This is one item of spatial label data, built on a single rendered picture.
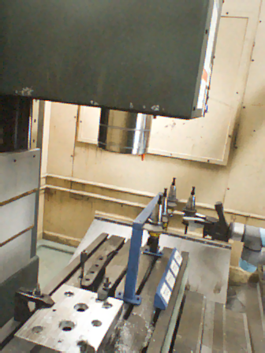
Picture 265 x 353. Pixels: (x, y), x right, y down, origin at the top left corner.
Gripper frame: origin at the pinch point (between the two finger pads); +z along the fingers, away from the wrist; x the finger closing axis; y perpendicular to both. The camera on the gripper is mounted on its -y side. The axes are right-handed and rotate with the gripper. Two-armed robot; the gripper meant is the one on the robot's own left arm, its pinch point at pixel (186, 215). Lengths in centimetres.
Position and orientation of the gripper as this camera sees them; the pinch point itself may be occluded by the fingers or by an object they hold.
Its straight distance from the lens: 148.6
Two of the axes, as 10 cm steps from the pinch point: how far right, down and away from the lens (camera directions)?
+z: -9.5, -2.0, 2.4
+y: -1.5, 9.6, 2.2
